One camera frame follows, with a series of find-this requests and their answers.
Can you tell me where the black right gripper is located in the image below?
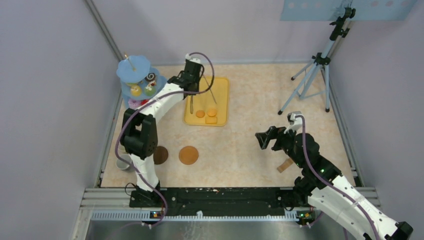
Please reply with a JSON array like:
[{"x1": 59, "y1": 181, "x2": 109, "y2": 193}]
[{"x1": 255, "y1": 123, "x2": 305, "y2": 168}]

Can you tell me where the green cream puff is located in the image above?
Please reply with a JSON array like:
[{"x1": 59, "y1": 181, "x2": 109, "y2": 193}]
[{"x1": 144, "y1": 83, "x2": 157, "y2": 97}]

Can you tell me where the chocolate swirl roll cake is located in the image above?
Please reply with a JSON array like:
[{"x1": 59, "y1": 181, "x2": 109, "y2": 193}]
[{"x1": 144, "y1": 72, "x2": 157, "y2": 83}]

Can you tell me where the red frosted donut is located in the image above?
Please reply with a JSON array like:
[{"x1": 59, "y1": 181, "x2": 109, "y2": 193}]
[{"x1": 140, "y1": 99, "x2": 149, "y2": 106}]

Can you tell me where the yellow cream puff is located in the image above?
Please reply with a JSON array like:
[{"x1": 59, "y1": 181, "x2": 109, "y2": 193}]
[{"x1": 130, "y1": 85, "x2": 143, "y2": 97}]

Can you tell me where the purple sprinkled donut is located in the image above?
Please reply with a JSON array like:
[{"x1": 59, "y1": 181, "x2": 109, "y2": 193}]
[{"x1": 127, "y1": 99, "x2": 142, "y2": 110}]

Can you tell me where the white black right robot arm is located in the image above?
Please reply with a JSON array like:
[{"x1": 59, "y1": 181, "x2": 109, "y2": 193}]
[{"x1": 255, "y1": 126, "x2": 414, "y2": 240}]

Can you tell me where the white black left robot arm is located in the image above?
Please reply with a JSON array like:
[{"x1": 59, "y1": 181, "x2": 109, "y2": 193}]
[{"x1": 118, "y1": 58, "x2": 205, "y2": 207}]

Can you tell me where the yellow serving tray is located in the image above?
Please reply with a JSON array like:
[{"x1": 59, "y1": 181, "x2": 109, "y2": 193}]
[{"x1": 183, "y1": 77, "x2": 230, "y2": 127}]

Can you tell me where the round orange biscuit lower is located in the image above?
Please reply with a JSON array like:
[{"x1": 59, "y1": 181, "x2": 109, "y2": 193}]
[{"x1": 195, "y1": 110, "x2": 206, "y2": 118}]

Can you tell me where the round orange biscuit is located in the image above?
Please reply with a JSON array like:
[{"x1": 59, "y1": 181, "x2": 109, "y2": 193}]
[
  {"x1": 195, "y1": 110, "x2": 206, "y2": 118},
  {"x1": 206, "y1": 107, "x2": 218, "y2": 117}
]

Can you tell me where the round orange biscuit right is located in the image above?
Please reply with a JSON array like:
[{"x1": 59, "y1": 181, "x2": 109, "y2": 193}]
[{"x1": 206, "y1": 107, "x2": 218, "y2": 117}]

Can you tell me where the square orange biscuit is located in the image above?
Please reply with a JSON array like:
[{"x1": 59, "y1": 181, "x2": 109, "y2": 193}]
[{"x1": 205, "y1": 116, "x2": 218, "y2": 125}]

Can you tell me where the small wooden block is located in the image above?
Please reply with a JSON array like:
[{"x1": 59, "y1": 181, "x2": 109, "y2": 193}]
[{"x1": 276, "y1": 158, "x2": 294, "y2": 173}]

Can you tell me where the blue three-tier cake stand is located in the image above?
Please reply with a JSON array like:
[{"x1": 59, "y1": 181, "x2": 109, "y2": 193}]
[{"x1": 116, "y1": 55, "x2": 167, "y2": 108}]

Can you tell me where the light brown round coaster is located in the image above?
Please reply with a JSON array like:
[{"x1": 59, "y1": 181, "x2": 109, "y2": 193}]
[{"x1": 178, "y1": 146, "x2": 199, "y2": 165}]

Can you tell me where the dark brown round coaster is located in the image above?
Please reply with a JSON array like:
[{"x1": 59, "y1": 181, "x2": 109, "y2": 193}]
[{"x1": 153, "y1": 146, "x2": 169, "y2": 165}]

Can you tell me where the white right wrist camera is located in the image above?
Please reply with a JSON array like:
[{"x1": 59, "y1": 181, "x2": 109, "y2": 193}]
[{"x1": 284, "y1": 111, "x2": 303, "y2": 134}]

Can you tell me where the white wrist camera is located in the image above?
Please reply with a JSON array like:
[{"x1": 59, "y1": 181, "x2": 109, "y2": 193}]
[
  {"x1": 284, "y1": 111, "x2": 303, "y2": 134},
  {"x1": 185, "y1": 55, "x2": 202, "y2": 65}
]

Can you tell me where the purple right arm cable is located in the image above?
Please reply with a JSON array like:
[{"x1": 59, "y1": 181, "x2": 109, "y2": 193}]
[{"x1": 294, "y1": 114, "x2": 382, "y2": 240}]

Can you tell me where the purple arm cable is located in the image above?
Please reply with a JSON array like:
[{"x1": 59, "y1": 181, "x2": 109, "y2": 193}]
[
  {"x1": 114, "y1": 51, "x2": 216, "y2": 229},
  {"x1": 294, "y1": 114, "x2": 382, "y2": 240}
]

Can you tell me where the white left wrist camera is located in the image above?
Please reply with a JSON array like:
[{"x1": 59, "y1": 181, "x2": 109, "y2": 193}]
[{"x1": 185, "y1": 55, "x2": 202, "y2": 65}]

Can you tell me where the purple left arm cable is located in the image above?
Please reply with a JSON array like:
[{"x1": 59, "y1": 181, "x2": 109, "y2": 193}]
[{"x1": 114, "y1": 51, "x2": 216, "y2": 229}]

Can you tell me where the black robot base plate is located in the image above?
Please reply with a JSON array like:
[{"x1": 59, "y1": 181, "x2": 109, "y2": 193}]
[{"x1": 129, "y1": 187, "x2": 314, "y2": 219}]

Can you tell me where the blue camera tripod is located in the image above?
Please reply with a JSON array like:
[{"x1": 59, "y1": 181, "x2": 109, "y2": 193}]
[{"x1": 277, "y1": 6, "x2": 357, "y2": 115}]

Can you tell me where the grey handled mug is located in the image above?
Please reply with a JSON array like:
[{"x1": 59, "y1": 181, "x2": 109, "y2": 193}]
[{"x1": 115, "y1": 153, "x2": 133, "y2": 171}]

